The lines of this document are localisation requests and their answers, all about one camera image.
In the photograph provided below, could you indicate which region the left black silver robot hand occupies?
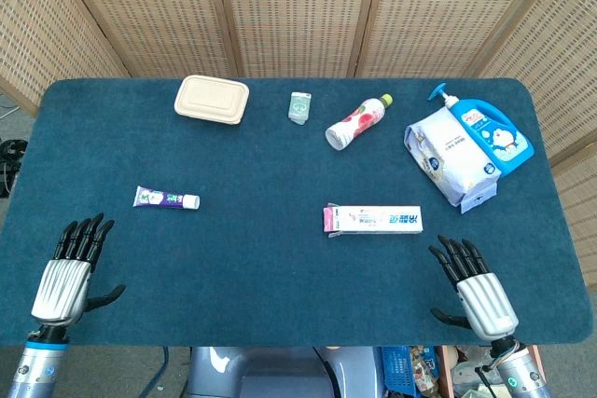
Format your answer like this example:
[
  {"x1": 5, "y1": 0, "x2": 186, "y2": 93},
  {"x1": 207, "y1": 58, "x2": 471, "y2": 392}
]
[{"x1": 30, "y1": 213, "x2": 127, "y2": 328}]

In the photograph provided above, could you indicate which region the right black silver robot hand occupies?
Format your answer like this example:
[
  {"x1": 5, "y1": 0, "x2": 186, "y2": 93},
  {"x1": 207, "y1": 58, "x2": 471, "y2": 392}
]
[{"x1": 427, "y1": 234, "x2": 521, "y2": 342}]

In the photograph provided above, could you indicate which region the purple toothpaste tube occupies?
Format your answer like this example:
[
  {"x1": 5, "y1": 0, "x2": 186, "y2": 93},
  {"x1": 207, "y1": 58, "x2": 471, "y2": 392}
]
[{"x1": 132, "y1": 185, "x2": 201, "y2": 211}]

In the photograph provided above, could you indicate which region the white toothpaste carton box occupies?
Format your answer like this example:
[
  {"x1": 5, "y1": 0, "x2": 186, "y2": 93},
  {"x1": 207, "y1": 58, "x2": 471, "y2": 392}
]
[{"x1": 321, "y1": 203, "x2": 424, "y2": 237}]

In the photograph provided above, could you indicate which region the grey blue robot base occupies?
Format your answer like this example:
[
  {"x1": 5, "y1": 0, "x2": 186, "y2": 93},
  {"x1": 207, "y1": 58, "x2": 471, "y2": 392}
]
[{"x1": 186, "y1": 346, "x2": 388, "y2": 398}]

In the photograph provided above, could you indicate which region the blue pump bottle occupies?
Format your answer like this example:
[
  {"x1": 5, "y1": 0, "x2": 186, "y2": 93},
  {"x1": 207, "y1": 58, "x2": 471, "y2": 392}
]
[{"x1": 427, "y1": 83, "x2": 535, "y2": 178}]

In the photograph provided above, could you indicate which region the plastic bottle pink fruit label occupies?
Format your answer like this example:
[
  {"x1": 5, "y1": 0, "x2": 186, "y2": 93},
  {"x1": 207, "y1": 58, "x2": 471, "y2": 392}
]
[{"x1": 325, "y1": 93, "x2": 394, "y2": 151}]

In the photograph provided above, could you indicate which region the beige lidded food container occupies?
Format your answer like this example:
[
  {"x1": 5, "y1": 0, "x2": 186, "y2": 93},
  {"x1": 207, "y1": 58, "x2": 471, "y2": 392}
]
[{"x1": 174, "y1": 74, "x2": 250, "y2": 126}]

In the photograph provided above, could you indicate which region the colourful printed package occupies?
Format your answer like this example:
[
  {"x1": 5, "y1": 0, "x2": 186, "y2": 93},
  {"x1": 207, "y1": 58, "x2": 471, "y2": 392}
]
[{"x1": 410, "y1": 346, "x2": 440, "y2": 393}]

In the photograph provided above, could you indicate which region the blue plastic basket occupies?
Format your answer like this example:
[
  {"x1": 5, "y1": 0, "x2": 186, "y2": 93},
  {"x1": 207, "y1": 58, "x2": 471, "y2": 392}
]
[{"x1": 381, "y1": 346, "x2": 419, "y2": 398}]

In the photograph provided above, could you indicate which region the teal table cloth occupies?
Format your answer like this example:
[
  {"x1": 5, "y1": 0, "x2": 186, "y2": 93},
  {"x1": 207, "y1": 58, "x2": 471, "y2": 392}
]
[{"x1": 0, "y1": 76, "x2": 594, "y2": 348}]

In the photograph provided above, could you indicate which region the small green soap packet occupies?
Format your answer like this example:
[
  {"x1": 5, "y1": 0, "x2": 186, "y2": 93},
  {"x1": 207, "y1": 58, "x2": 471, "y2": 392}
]
[{"x1": 286, "y1": 90, "x2": 312, "y2": 127}]

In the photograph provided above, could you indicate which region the woven wood folding screen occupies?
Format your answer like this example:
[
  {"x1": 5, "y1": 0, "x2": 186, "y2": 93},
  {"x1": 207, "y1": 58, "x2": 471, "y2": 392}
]
[{"x1": 0, "y1": 0, "x2": 597, "y2": 288}]

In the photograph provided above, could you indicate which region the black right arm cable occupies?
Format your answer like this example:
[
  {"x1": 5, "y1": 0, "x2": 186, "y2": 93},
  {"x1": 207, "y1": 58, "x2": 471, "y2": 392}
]
[{"x1": 474, "y1": 344, "x2": 519, "y2": 389}]

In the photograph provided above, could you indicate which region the blue cable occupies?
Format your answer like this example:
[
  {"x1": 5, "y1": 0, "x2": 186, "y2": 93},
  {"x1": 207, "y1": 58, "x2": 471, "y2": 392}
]
[{"x1": 138, "y1": 346, "x2": 170, "y2": 398}]

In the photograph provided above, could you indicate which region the black device with cables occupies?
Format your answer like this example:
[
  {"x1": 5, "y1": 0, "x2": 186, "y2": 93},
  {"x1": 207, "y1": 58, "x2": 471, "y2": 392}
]
[{"x1": 0, "y1": 138, "x2": 27, "y2": 199}]

